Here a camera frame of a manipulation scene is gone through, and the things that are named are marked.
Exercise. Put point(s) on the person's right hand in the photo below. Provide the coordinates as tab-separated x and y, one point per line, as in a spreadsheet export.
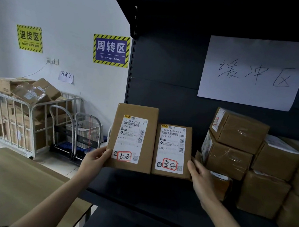
203	182

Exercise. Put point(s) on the person's left hand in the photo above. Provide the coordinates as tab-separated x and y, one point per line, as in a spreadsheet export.
93	165

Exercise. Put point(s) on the person's right thumb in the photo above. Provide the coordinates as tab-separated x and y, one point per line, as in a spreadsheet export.
192	168

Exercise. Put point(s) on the person's left thumb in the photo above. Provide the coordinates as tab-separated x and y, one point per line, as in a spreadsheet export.
104	152

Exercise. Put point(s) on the small brown labelled parcel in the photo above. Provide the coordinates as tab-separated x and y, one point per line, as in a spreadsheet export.
172	147

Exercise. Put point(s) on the tall brown labelled parcel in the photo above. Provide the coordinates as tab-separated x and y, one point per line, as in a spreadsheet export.
135	121

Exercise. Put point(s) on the person's left forearm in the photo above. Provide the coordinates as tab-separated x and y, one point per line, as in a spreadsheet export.
51	203

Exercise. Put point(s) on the white plastic crate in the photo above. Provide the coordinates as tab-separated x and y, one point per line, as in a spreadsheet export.
83	133

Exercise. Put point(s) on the stack of brown cardboard boxes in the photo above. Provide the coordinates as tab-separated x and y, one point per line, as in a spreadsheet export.
262	194

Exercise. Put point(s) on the white metal cage trolley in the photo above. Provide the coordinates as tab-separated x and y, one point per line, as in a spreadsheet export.
30	119

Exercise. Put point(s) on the small white paper note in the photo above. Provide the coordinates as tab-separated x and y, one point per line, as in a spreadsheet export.
66	76

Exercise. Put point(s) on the heap of taped cardboard cartons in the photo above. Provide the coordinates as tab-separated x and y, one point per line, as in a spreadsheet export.
32	92

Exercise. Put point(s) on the dark metal shelving unit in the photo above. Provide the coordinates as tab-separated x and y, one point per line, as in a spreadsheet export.
171	65

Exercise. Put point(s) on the large white handwritten paper sign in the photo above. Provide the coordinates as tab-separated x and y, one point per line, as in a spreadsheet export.
255	48

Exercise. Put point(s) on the blue striped-border wall sign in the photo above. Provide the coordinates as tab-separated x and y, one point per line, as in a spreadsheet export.
111	50

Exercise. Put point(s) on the white wall socket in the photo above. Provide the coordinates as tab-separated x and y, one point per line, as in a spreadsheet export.
52	61

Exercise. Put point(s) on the yellow striped-border wall sign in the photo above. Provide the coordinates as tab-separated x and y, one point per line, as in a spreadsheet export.
29	38

